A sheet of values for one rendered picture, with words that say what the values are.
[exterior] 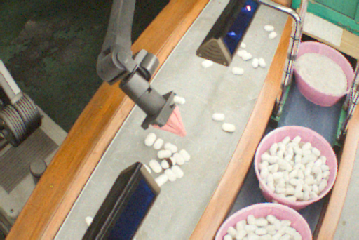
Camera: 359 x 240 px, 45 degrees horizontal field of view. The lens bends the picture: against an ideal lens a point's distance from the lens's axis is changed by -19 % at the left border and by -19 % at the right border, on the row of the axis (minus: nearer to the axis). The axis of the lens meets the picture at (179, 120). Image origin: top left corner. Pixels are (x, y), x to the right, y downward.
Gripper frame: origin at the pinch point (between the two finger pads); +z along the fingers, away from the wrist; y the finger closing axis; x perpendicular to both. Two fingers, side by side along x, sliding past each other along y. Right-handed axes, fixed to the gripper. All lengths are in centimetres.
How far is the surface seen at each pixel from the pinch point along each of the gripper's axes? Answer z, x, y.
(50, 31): -39, 141, 102
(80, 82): -7, 113, 71
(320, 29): 24, -15, 72
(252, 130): 15.0, -5.9, 12.9
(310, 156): 31.4, -17.0, 12.8
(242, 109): 13.0, -0.8, 20.9
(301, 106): 30.6, -7.2, 37.6
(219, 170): 13.4, -1.3, -1.2
